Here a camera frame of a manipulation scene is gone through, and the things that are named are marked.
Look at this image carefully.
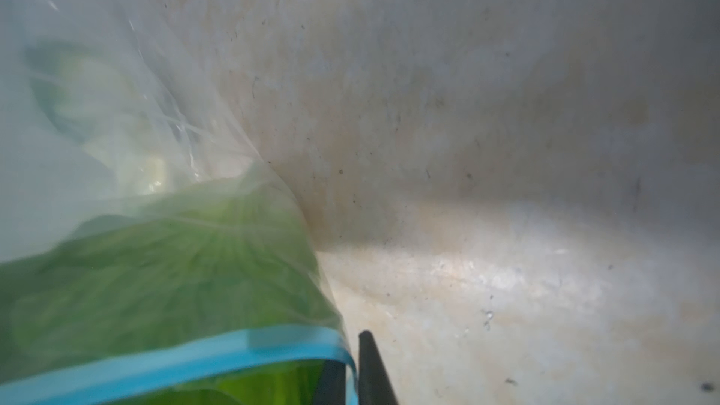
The chinese cabbage dark green leafy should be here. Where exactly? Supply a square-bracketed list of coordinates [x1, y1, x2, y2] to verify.
[1, 178, 354, 404]

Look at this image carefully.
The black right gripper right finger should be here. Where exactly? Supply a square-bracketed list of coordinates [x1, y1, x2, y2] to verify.
[357, 330, 399, 405]

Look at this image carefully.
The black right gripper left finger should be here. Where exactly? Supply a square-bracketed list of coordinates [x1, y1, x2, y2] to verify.
[311, 360, 346, 405]

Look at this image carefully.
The chinese cabbage front pale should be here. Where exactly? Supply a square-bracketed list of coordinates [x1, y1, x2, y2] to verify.
[24, 40, 200, 196]

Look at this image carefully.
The clear zipper bag blue seal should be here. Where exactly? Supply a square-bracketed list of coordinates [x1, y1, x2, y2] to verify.
[1, 0, 358, 404]

